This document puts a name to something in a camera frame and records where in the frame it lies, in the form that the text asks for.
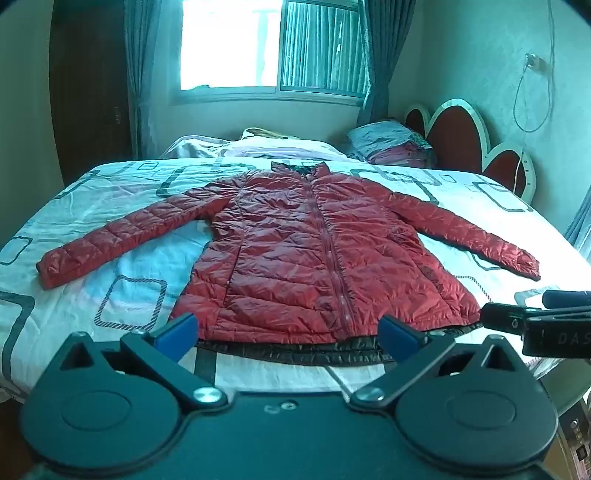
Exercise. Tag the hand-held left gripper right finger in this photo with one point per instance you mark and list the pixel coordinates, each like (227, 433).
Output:
(397, 334)

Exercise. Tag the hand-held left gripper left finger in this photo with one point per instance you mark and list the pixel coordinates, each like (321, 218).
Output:
(178, 331)

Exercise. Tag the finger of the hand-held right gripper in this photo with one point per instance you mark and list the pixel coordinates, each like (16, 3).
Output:
(503, 317)
(565, 298)

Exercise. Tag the red puffer jacket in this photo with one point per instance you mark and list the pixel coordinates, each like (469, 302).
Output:
(286, 258)

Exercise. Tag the grey curtain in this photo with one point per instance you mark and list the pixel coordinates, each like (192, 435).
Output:
(582, 226)

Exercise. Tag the grey appliance panel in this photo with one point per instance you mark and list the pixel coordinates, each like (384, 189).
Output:
(577, 443)

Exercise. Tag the white patterned bed sheet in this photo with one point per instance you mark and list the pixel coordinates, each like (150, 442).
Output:
(115, 184)

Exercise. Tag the pink folded bedding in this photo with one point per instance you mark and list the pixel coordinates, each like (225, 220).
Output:
(411, 157)

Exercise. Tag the red petal-shaped headboard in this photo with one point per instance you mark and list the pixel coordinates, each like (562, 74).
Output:
(457, 138)

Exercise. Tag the pink blanket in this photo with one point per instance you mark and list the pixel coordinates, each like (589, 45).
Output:
(277, 150)

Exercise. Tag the yellow printed cloth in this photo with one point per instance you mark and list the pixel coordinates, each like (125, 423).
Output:
(268, 133)

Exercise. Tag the dark wooden wardrobe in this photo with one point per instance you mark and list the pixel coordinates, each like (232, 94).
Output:
(87, 92)

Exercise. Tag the teal curtain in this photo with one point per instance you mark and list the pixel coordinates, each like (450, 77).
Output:
(383, 55)
(147, 69)

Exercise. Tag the window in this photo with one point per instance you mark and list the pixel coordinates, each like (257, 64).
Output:
(221, 46)

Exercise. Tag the wall socket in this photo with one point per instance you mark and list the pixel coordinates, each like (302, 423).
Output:
(533, 61)

